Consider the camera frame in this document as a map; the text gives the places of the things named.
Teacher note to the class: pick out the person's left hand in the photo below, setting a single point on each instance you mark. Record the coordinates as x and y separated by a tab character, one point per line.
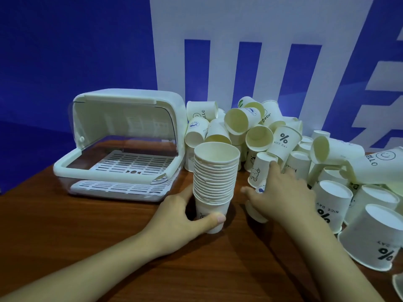
176	229

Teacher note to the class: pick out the person's right hand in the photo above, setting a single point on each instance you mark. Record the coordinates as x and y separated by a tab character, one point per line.
286	201

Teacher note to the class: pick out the blue print white paper cup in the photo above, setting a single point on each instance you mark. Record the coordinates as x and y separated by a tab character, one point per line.
253	213

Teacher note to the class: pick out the panda print white paper cup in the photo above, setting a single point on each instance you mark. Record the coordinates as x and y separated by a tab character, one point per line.
209	207

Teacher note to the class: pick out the nested stack of paper cups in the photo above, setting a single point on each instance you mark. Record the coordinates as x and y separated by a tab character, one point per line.
215	172

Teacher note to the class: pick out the pile of paper cups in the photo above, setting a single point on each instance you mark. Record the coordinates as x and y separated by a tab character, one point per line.
371	235

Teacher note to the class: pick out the white plastic storage box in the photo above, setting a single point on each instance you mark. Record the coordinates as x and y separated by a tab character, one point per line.
126	97

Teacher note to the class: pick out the person's right forearm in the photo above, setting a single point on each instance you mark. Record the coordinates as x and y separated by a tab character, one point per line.
330	267

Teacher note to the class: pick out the white slotted drain tray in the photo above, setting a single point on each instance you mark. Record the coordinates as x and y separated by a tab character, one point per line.
132	163

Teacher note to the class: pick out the brown wooden table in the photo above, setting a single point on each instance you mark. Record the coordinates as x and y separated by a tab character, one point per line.
63	232

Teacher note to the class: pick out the blue white backdrop banner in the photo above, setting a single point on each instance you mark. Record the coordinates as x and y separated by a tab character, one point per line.
63	43

